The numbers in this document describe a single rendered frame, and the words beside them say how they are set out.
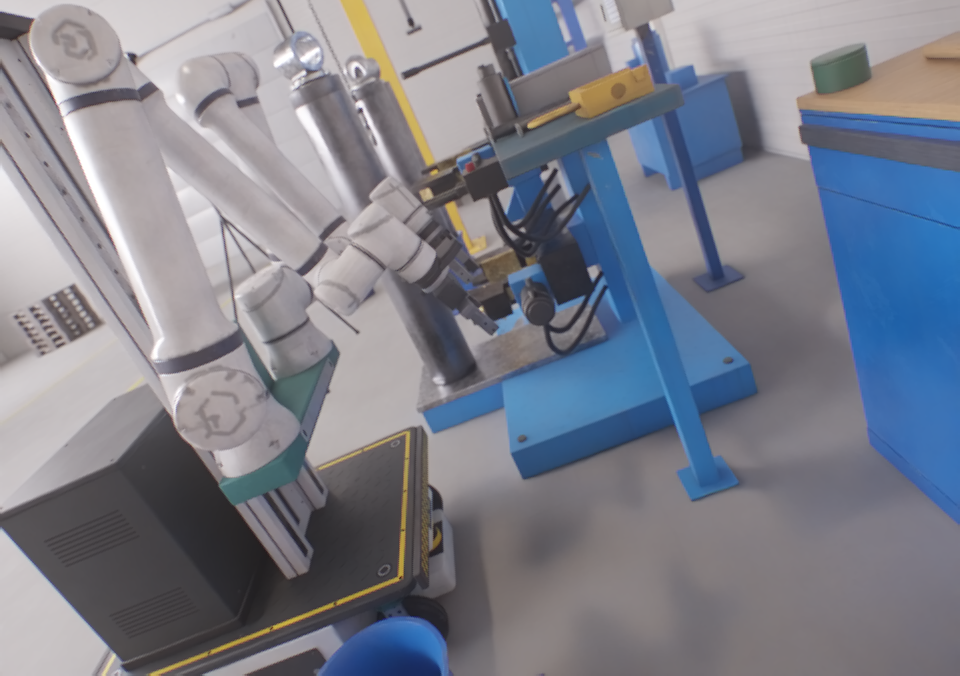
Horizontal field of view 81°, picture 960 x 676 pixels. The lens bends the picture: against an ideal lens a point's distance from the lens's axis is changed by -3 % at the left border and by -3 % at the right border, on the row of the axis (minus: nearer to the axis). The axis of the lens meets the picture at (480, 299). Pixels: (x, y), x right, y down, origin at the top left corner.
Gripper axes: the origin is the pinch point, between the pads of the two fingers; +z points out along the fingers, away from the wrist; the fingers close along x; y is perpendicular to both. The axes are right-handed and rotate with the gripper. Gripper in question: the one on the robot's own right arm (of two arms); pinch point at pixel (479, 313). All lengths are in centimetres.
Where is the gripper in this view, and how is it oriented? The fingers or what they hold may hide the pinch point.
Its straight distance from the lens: 128.2
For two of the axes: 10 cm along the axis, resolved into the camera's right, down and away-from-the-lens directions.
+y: -6.7, 7.4, 0.7
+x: 2.8, 3.4, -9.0
